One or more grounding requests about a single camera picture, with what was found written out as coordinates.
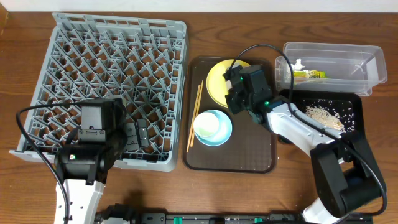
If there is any wooden chopstick left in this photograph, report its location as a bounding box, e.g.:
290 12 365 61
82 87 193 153
186 85 201 153

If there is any white tissue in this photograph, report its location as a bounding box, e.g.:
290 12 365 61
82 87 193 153
291 59 305 71

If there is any green yellow snack wrapper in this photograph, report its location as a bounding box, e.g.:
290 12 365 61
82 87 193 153
294 70 327 84

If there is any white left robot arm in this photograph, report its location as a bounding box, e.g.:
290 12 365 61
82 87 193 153
54 98 149 223

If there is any brown plastic tray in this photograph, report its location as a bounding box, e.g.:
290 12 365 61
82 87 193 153
182 57 277 174

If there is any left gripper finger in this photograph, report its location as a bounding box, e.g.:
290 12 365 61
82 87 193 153
124 123 139 151
136 119 149 148

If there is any light blue plate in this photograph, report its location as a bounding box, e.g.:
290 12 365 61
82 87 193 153
195 110 233 147

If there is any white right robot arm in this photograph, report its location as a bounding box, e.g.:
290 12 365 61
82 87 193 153
226 80 387 223

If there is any yellow plate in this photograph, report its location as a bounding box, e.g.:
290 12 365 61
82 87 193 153
206 59 233 108

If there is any wooden chopstick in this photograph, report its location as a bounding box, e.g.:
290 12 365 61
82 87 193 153
186 85 201 153
189 80 204 149

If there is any rice food waste pile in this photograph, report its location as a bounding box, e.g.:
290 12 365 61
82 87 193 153
304 99 355 133

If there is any clear plastic bin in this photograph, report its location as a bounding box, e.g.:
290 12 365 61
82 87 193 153
283 42 387 96

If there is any white green cup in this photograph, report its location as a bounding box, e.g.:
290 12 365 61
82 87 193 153
193 112 220 138

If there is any grey dishwasher rack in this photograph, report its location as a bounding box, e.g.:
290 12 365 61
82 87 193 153
24 12 188 172

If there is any black plastic tray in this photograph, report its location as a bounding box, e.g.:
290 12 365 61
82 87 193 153
292 90 369 151

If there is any wooden chopstick right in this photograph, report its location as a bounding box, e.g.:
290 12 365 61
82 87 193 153
189 80 204 149

